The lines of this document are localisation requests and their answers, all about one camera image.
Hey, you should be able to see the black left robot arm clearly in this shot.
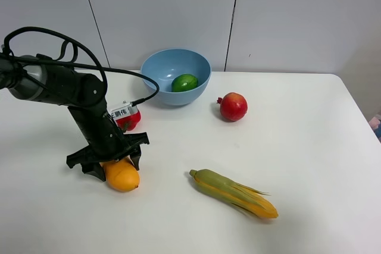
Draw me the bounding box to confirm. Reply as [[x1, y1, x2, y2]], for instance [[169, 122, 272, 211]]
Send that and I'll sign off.
[[1, 56, 149, 181]]

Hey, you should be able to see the pink object at table edge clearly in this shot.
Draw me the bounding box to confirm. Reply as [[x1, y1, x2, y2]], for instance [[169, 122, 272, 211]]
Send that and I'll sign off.
[[368, 112, 381, 141]]

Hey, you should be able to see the white labelled wrist camera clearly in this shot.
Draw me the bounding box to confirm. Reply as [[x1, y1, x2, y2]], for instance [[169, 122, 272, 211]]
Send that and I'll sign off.
[[108, 101, 138, 120]]

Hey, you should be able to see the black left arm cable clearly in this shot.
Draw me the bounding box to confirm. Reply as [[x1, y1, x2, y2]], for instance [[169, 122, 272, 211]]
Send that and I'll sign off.
[[3, 26, 160, 106]]

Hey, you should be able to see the green lime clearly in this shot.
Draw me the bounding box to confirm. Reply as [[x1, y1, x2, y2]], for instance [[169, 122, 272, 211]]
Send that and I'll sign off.
[[171, 74, 198, 92]]

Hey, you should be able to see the red pomegranate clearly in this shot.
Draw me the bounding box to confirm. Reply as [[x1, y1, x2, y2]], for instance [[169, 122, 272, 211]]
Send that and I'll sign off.
[[217, 92, 248, 121]]

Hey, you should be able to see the yellow mango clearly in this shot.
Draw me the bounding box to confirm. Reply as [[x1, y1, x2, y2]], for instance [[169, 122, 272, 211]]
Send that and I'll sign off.
[[101, 159, 140, 192]]

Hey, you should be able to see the red bell pepper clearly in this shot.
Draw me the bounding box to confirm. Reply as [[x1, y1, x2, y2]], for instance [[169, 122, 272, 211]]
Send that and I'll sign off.
[[116, 111, 141, 132]]

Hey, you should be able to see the corn cob with husk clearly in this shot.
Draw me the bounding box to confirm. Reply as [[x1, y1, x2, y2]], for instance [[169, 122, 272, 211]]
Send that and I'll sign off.
[[189, 169, 279, 219]]

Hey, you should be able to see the blue plastic bowl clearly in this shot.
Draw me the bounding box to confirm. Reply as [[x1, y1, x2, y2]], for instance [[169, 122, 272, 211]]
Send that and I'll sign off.
[[140, 49, 211, 106]]

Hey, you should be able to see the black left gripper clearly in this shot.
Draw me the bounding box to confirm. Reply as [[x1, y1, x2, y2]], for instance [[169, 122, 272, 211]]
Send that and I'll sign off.
[[67, 106, 149, 181]]

